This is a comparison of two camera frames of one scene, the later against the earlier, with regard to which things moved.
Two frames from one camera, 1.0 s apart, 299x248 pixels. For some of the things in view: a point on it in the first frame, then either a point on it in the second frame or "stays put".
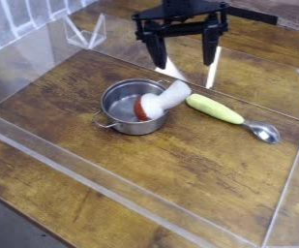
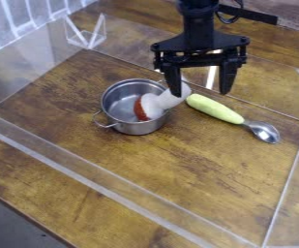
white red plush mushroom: (150, 105) stays put
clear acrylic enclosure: (118, 155) stays put
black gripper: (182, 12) to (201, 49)
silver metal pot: (118, 98) stays put
